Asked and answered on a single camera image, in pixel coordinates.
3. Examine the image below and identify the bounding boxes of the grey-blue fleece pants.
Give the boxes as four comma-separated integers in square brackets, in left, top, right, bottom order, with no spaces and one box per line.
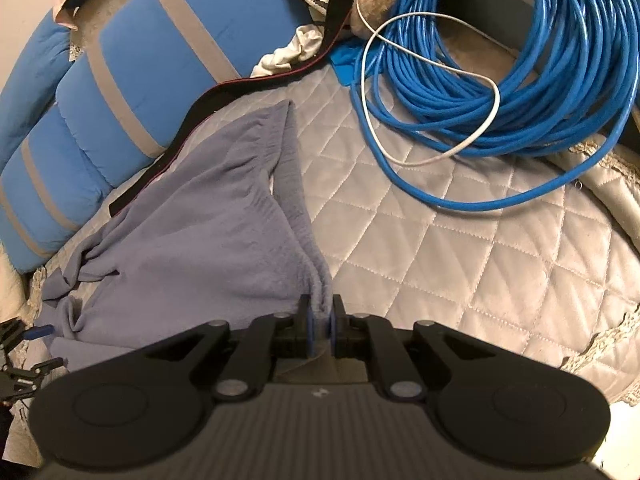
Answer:
[38,101,332,370]

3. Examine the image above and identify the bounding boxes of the grey quilted bedspread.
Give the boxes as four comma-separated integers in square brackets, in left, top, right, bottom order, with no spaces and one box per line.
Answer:
[29,62,640,406]

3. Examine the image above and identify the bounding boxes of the blue pillow grey stripes left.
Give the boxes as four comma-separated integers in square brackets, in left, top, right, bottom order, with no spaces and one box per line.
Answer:
[1,105,112,273]

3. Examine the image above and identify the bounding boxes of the blue pillow grey stripes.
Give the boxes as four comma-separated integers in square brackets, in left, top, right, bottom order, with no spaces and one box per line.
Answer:
[1,105,112,273]
[56,0,310,186]

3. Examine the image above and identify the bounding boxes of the plain blue pillow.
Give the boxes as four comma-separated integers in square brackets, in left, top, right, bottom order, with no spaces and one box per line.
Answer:
[0,11,72,168]

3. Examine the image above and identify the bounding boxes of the blue pillow grey stripes right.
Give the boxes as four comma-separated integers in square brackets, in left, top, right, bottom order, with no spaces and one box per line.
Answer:
[56,0,310,186]

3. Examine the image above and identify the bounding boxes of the white crumpled cloth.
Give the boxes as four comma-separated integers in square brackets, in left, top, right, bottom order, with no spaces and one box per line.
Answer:
[250,24,324,78]

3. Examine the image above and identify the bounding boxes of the blue coiled cable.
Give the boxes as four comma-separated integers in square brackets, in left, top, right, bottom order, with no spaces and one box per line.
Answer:
[328,0,640,213]

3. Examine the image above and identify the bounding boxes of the white thin cable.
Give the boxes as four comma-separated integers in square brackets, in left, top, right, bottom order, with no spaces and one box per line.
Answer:
[354,0,502,167]

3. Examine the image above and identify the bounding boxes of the black strap red edge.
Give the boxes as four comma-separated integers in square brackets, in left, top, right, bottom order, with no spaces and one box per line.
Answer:
[108,0,354,218]

